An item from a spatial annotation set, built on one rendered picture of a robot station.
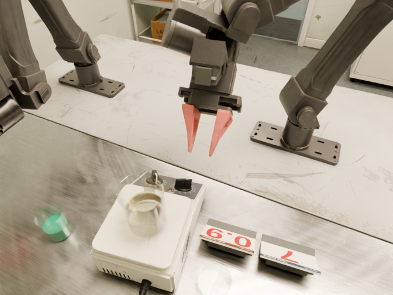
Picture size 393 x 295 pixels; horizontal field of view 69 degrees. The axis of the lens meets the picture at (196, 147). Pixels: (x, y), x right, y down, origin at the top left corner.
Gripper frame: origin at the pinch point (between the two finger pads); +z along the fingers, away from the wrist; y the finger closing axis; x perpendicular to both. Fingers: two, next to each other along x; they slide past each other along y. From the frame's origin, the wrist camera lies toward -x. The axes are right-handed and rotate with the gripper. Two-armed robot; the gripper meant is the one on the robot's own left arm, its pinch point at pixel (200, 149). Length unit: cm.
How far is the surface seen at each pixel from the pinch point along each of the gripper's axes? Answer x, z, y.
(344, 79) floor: 219, -98, 74
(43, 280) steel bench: -4.6, 25.6, -19.8
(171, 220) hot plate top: -4.1, 11.6, -1.5
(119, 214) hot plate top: -4.9, 12.6, -9.5
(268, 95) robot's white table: 35.2, -20.9, 9.4
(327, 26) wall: 238, -155, 55
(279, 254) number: 1.9, 14.0, 15.8
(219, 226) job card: 6.0, 12.7, 5.1
